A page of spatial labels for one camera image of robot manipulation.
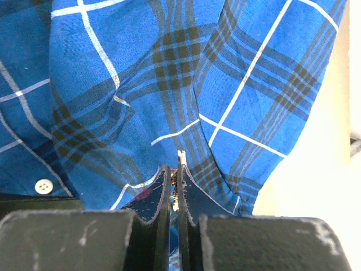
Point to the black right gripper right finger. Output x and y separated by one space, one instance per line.
212 238

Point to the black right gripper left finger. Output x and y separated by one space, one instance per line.
134 238

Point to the blue plaid shirt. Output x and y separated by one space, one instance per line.
96 96

